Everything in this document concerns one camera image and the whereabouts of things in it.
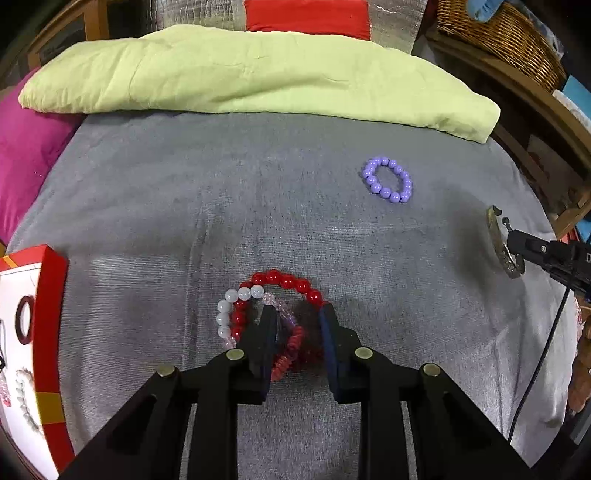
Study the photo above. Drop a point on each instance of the magenta pillow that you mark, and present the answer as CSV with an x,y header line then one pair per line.
x,y
27,152

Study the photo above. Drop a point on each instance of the wicker basket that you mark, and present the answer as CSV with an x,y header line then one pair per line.
x,y
508,41

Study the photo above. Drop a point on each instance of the light blue book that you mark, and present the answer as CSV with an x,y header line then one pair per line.
x,y
577,94

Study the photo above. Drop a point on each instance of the red cardboard box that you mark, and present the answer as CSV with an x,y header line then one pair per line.
x,y
51,323

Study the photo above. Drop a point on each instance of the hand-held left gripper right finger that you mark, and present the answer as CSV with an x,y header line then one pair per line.
x,y
330,350

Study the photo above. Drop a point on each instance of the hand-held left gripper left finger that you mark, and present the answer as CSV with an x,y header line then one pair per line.
x,y
268,369

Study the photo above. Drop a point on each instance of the wooden shelf unit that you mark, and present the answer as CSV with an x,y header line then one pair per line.
x,y
508,87

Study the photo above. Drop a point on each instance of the wooden cabinet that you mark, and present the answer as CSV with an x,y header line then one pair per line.
x,y
97,23

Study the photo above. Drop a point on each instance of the person's right forearm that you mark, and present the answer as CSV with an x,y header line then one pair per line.
x,y
582,369

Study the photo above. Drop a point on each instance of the silver foil mat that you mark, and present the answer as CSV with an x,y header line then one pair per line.
x,y
397,23

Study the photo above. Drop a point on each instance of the metal bangle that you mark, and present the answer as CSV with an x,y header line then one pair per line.
x,y
493,240

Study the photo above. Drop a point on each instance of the red pillow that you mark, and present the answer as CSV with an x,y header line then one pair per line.
x,y
304,16

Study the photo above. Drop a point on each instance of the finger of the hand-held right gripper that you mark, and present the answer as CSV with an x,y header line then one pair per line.
x,y
531,247

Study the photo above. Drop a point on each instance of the blue cloth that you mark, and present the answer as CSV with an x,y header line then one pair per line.
x,y
480,9

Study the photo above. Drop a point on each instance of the dark red bangle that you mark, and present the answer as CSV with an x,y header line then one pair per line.
x,y
17,318

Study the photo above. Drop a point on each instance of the light green quilt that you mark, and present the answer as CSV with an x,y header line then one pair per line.
x,y
254,74

